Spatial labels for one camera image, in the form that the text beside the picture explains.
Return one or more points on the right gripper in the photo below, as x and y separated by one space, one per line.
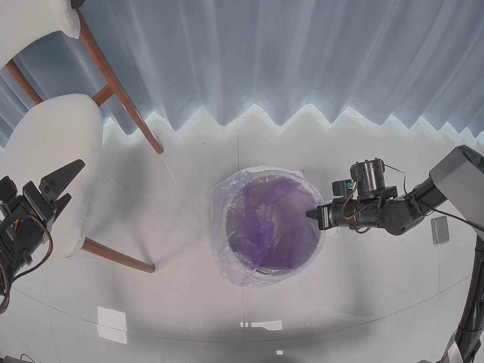
351 216

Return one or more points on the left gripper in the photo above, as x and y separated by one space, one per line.
26 229

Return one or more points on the purple plastic bag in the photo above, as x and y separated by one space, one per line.
257 221

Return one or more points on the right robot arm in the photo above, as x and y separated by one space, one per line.
453 180

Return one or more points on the white trash bin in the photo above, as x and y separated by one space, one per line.
236 210

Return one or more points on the white cushioned wooden chair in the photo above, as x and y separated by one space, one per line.
49 165

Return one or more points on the pale blue curtain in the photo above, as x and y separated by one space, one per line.
302 44

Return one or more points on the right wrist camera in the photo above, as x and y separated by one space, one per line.
342 188

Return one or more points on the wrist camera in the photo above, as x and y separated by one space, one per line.
8 189
342 188

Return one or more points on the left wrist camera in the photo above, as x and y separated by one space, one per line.
8 189

